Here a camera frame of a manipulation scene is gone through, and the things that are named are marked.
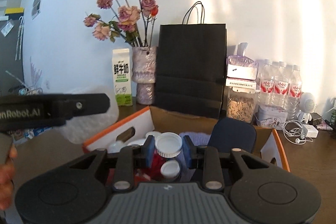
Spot lavender knitted cloth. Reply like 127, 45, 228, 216
177, 132, 211, 182

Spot white plastic bag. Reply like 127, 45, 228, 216
54, 85, 119, 144

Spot navy blue fabric pouch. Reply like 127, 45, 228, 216
207, 117, 257, 153

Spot white cap small bottle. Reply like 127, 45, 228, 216
160, 160, 181, 181

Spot white round cap bottle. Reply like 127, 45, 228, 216
150, 132, 182, 181

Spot person's left hand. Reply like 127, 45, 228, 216
0, 145, 18, 210

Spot grey refrigerator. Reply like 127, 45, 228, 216
1, 7, 24, 96

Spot red pumpkin cardboard box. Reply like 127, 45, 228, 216
82, 105, 290, 171

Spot clear jar of seeds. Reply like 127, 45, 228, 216
226, 88, 257, 123

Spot white green milk carton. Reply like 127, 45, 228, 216
112, 48, 133, 106

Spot printed metal tin box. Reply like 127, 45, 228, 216
256, 104, 288, 130

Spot white flat box on jar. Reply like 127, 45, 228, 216
226, 77, 257, 90

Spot water bottle red label left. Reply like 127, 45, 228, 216
259, 59, 274, 105

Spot water bottle red label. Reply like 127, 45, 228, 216
259, 59, 274, 105
285, 65, 302, 120
272, 61, 289, 107

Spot mottled purple vase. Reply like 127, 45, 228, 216
131, 47, 157, 105

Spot black paper shopping bag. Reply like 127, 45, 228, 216
154, 1, 227, 119

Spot white charger block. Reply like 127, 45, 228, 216
303, 124, 318, 139

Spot water bottle red label middle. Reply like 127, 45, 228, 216
272, 61, 289, 107

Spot white round robot toy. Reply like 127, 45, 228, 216
295, 92, 316, 124

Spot dried pink rose bouquet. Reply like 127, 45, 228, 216
83, 0, 159, 48

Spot water bottle red label right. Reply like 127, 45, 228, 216
285, 65, 302, 120

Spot dark green small bottle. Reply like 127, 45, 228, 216
329, 100, 336, 130

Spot white wired earphones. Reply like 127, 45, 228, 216
281, 120, 314, 145

